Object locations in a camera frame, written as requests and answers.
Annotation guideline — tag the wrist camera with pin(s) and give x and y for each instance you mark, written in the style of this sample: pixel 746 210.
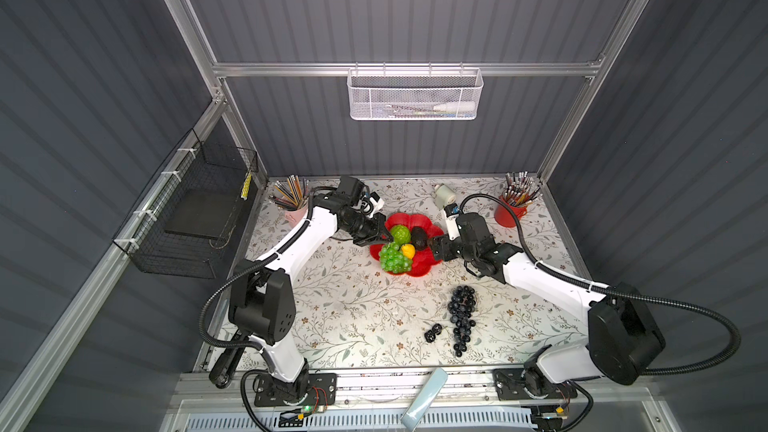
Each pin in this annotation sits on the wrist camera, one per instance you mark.
pixel 374 203
pixel 450 213

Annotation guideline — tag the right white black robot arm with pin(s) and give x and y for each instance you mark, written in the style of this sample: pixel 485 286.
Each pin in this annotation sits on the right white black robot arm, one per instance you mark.
pixel 622 338

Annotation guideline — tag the white marker in basket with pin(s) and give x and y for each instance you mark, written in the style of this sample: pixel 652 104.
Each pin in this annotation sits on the white marker in basket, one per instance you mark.
pixel 457 108

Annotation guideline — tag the white mesh wall basket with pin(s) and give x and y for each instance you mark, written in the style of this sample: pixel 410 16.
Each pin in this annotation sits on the white mesh wall basket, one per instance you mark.
pixel 409 93

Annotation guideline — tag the yellow lemon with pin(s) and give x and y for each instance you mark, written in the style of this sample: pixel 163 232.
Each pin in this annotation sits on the yellow lemon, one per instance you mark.
pixel 408 251

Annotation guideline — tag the coloured pencils in pink cup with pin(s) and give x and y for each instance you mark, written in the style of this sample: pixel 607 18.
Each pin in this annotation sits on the coloured pencils in pink cup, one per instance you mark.
pixel 291 194

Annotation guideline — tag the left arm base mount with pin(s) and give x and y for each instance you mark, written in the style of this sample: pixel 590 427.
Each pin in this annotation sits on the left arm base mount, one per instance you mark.
pixel 309 390

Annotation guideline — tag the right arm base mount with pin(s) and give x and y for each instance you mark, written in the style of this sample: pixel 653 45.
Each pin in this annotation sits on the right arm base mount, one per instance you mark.
pixel 519 383

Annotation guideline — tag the green grape bunch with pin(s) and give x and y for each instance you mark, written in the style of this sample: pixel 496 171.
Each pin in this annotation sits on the green grape bunch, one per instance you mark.
pixel 392 259

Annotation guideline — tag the pencils in red cup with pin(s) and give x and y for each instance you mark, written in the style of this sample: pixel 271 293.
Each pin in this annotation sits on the pencils in red cup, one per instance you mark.
pixel 521 188

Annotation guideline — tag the red pencil cup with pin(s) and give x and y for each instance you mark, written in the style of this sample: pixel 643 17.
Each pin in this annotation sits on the red pencil cup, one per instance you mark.
pixel 505 214

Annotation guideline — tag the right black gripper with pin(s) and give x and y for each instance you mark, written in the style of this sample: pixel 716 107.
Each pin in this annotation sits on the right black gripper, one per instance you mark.
pixel 441 244

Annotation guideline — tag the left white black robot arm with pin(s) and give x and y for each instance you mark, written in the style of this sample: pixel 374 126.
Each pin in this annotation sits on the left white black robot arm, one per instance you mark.
pixel 262 304

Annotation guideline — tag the large black grape bunch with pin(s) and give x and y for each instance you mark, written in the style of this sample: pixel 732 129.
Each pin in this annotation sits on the large black grape bunch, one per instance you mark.
pixel 461 308

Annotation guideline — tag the green custard apple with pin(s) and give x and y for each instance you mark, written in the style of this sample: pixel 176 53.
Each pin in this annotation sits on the green custard apple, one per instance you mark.
pixel 401 234

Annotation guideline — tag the light blue flat tool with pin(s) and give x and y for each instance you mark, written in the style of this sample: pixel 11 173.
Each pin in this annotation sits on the light blue flat tool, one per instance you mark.
pixel 424 399

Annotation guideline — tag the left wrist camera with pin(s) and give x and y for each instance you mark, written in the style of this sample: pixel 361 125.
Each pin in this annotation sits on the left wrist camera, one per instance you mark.
pixel 374 203

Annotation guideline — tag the pale green pencil sharpener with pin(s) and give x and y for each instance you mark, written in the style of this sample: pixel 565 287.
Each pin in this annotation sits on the pale green pencil sharpener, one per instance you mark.
pixel 443 196

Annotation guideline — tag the red flower fruit bowl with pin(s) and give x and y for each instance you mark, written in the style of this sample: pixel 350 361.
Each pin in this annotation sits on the red flower fruit bowl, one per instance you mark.
pixel 423 260

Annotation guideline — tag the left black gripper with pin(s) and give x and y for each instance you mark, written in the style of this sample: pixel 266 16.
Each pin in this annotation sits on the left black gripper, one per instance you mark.
pixel 376 230

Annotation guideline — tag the black wire wall basket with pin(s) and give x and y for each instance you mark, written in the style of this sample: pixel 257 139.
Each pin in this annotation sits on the black wire wall basket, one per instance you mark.
pixel 190 224

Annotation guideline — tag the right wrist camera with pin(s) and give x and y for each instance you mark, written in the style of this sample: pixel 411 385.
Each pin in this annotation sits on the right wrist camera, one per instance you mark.
pixel 450 213

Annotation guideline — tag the pink pencil cup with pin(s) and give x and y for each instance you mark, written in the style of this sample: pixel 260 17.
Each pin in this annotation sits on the pink pencil cup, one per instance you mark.
pixel 295 217

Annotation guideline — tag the black clamp tool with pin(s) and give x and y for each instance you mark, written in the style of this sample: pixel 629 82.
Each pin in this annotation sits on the black clamp tool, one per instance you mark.
pixel 224 368

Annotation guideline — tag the small black grape cluster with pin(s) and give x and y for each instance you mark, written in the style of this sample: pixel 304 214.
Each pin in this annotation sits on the small black grape cluster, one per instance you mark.
pixel 431 334

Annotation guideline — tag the dark avocado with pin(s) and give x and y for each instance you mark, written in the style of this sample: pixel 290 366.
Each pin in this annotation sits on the dark avocado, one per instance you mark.
pixel 419 238

